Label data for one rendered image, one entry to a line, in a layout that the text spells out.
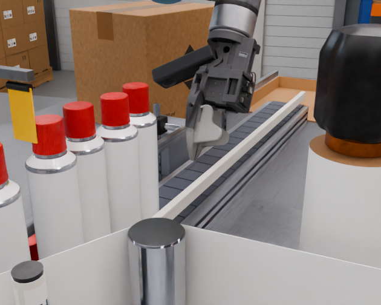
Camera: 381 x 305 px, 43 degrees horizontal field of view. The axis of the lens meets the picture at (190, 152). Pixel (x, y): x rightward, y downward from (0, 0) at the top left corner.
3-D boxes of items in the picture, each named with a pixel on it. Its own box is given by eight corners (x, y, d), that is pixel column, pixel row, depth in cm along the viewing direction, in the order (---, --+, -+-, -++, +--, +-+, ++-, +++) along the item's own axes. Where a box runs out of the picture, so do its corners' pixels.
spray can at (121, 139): (134, 259, 61) (126, 103, 53) (97, 253, 62) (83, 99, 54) (149, 238, 65) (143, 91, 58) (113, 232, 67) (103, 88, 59)
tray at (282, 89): (338, 125, 124) (340, 111, 122) (244, 111, 135) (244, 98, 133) (358, 97, 148) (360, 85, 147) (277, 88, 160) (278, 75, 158)
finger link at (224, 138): (218, 166, 77) (231, 110, 78) (185, 159, 80) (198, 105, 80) (225, 169, 80) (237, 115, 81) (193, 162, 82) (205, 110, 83)
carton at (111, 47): (149, 138, 110) (144, 16, 100) (78, 118, 123) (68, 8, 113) (221, 107, 132) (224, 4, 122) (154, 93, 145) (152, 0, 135)
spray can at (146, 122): (144, 240, 65) (138, 92, 57) (115, 229, 67) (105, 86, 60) (167, 223, 69) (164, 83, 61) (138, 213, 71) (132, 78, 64)
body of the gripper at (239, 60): (233, 106, 74) (251, 31, 75) (184, 98, 77) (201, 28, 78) (248, 118, 81) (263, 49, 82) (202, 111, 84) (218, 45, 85)
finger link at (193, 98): (190, 126, 75) (202, 72, 76) (181, 124, 76) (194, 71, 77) (201, 132, 80) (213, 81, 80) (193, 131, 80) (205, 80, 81)
